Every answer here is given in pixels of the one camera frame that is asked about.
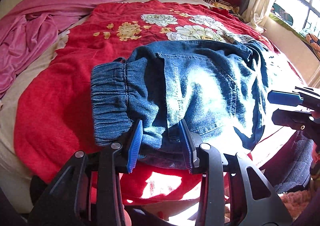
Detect right hand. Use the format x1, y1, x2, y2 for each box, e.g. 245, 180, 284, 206
311, 111, 320, 119

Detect blue denim lace-trimmed pants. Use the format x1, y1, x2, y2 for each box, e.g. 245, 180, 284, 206
91, 40, 270, 169

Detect pink bedsheet pile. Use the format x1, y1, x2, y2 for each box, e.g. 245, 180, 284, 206
1, 0, 125, 95

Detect window with grille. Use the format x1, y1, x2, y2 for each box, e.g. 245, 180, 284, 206
271, 0, 319, 37

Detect red floral blanket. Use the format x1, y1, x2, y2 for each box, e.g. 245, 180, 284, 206
13, 0, 304, 205

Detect beige mattress sheet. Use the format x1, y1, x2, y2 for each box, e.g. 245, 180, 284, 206
1, 0, 226, 214

